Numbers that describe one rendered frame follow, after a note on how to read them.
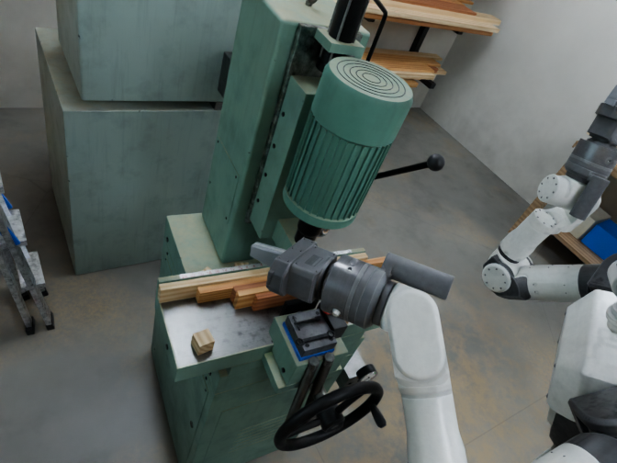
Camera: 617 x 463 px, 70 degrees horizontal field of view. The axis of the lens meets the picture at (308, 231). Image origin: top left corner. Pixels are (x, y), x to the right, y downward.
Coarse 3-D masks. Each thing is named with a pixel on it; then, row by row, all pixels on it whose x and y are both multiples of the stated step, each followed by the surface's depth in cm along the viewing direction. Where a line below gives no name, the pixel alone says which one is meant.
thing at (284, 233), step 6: (276, 222) 112; (282, 222) 111; (288, 222) 112; (294, 222) 112; (276, 228) 113; (282, 228) 110; (288, 228) 110; (294, 228) 111; (276, 234) 113; (282, 234) 110; (288, 234) 108; (294, 234) 109; (276, 240) 113; (282, 240) 110; (288, 240) 108; (294, 240) 108; (276, 246) 114; (282, 246) 111; (288, 246) 108
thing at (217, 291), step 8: (384, 256) 134; (376, 264) 131; (240, 280) 110; (248, 280) 111; (256, 280) 112; (200, 288) 105; (208, 288) 106; (216, 288) 106; (224, 288) 107; (200, 296) 105; (208, 296) 106; (216, 296) 107; (224, 296) 109
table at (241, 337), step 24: (168, 312) 102; (192, 312) 104; (216, 312) 106; (240, 312) 108; (264, 312) 110; (168, 336) 98; (216, 336) 102; (240, 336) 103; (264, 336) 105; (192, 360) 96; (216, 360) 98; (240, 360) 103; (264, 360) 105
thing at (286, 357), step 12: (276, 324) 102; (276, 336) 103; (276, 348) 103; (288, 348) 98; (336, 348) 102; (276, 360) 104; (288, 360) 98; (336, 360) 103; (288, 372) 99; (300, 372) 98; (288, 384) 101
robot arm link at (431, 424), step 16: (416, 400) 55; (432, 400) 54; (448, 400) 55; (416, 416) 54; (432, 416) 54; (448, 416) 54; (416, 432) 54; (432, 432) 53; (448, 432) 53; (416, 448) 54; (432, 448) 53; (448, 448) 53; (464, 448) 54
